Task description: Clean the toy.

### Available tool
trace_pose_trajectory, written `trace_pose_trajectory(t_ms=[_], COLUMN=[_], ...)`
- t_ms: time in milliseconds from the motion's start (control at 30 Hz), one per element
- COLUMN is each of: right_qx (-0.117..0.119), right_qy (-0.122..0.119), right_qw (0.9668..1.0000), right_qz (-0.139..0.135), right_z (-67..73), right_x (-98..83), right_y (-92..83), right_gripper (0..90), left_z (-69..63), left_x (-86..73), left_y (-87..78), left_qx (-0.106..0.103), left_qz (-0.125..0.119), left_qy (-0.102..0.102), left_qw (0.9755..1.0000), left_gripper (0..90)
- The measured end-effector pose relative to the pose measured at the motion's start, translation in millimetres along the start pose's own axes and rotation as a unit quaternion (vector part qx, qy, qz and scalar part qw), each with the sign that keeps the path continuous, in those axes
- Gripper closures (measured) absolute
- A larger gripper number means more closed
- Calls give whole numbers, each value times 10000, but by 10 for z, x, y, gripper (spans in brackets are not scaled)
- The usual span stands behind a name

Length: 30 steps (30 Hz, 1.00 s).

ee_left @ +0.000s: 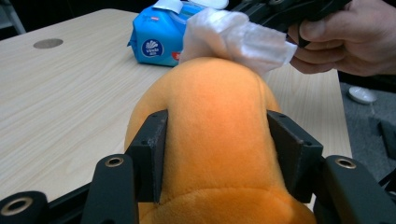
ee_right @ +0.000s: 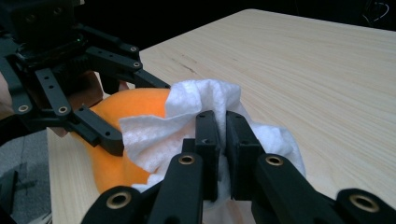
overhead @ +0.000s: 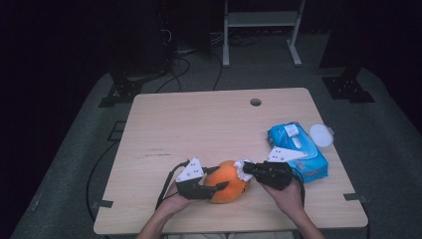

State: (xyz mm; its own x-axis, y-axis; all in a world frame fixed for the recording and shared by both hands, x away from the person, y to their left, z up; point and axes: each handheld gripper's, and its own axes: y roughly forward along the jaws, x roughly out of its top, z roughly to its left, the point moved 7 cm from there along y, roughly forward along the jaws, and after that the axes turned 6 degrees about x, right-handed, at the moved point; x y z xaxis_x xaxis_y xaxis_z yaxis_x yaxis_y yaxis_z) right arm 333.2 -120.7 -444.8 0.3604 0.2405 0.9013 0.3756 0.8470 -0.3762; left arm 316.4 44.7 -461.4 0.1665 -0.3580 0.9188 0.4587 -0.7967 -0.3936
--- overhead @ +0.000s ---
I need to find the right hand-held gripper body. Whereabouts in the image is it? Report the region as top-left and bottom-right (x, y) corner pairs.
(253, 146), (309, 191)

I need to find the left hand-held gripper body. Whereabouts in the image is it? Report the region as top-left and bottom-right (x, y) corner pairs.
(175, 156), (217, 201)

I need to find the white wet wipe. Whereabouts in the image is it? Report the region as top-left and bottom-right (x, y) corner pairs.
(233, 158), (255, 183)

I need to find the orange plush toy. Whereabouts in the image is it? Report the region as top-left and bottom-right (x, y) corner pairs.
(202, 159), (252, 204)

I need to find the blue wet wipes pack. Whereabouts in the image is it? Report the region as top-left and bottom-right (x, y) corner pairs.
(267, 121), (330, 184)

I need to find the person's left hand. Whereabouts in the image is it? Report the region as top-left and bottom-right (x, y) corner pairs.
(158, 182), (197, 217)

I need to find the person's right hand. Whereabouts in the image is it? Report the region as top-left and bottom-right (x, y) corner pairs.
(260, 180), (305, 218)

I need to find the white round lid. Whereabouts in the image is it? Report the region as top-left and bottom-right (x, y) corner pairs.
(309, 122), (334, 148)

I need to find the grey tape strip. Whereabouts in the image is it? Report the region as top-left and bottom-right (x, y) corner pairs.
(342, 192), (368, 204)
(91, 198), (114, 210)

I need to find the black stand base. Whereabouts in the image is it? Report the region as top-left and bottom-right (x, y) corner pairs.
(321, 66), (376, 104)
(98, 74), (143, 109)

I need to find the dark equipment tower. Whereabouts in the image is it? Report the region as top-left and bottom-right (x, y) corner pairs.
(108, 0), (173, 79)

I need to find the right hand-held gripper black cable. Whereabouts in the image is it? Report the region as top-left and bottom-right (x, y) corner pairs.
(291, 167), (307, 208)

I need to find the hand-held gripper black cable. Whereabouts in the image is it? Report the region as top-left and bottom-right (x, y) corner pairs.
(154, 159), (191, 211)
(291, 167), (307, 208)

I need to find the left hand-held gripper black cable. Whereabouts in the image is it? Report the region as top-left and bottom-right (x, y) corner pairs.
(154, 159), (191, 211)

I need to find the straight black floor cable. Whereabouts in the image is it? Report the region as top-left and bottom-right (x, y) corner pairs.
(210, 51), (224, 92)

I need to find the looped black floor cable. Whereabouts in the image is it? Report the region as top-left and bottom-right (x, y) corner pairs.
(154, 56), (192, 94)

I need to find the long black floor cable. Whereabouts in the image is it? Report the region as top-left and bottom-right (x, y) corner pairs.
(86, 139), (119, 223)

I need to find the bundle of floor cables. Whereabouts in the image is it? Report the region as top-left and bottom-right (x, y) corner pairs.
(210, 31), (263, 48)

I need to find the white metal desk frame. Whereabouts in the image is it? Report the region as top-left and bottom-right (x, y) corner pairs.
(222, 0), (307, 69)

